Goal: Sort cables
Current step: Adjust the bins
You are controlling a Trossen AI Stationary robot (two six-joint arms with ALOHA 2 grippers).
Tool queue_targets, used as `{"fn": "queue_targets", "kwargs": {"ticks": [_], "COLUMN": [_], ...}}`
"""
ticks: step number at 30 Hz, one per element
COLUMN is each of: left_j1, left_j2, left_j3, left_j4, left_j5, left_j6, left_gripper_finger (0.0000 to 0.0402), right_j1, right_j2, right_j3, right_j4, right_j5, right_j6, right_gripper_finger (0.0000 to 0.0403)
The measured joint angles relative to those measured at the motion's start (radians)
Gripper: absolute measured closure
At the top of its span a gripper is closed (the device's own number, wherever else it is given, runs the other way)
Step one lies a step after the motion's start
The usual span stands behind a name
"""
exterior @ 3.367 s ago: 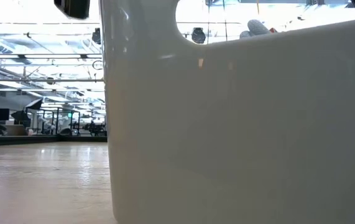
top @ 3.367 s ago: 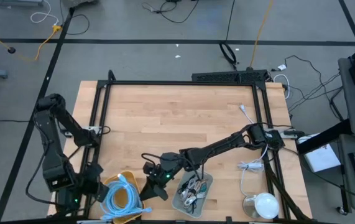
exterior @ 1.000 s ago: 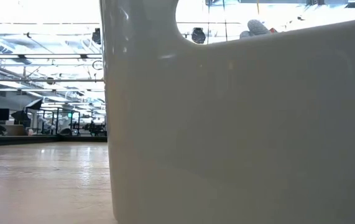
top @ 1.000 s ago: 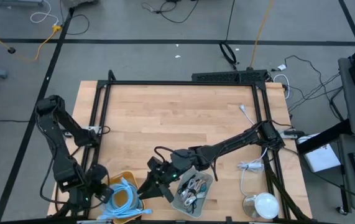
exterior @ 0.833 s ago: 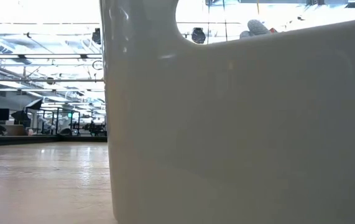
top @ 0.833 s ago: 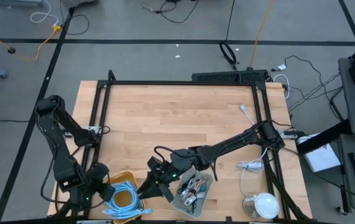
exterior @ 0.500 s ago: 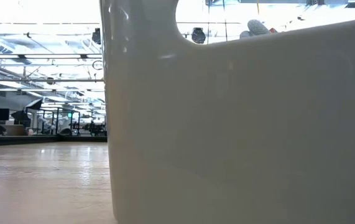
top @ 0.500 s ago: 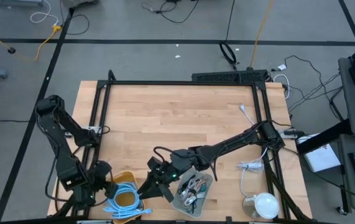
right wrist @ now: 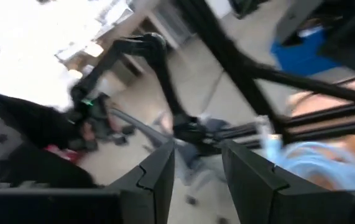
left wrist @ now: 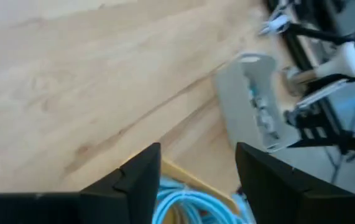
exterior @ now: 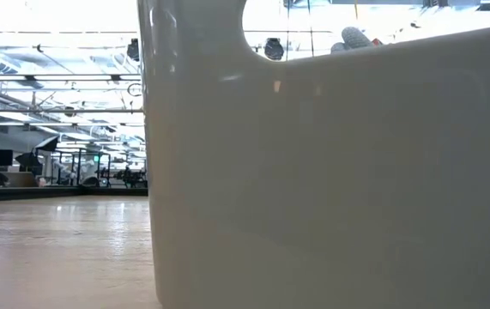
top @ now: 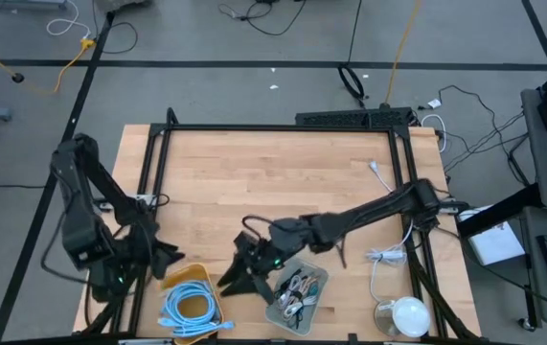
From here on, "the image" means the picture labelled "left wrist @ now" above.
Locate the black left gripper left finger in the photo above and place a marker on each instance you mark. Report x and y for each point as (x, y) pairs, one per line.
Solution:
(127, 193)

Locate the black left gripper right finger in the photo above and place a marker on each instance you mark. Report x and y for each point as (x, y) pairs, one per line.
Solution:
(276, 193)

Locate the yellow plastic bin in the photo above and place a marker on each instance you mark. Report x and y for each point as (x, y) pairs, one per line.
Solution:
(196, 182)

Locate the grey plastic bin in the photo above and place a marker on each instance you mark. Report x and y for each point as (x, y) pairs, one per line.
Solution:
(236, 102)

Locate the white bulb desk lamp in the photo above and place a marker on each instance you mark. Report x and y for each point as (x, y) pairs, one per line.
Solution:
(345, 60)

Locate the silver metal bracket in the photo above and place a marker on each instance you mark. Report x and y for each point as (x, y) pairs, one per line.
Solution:
(320, 93)

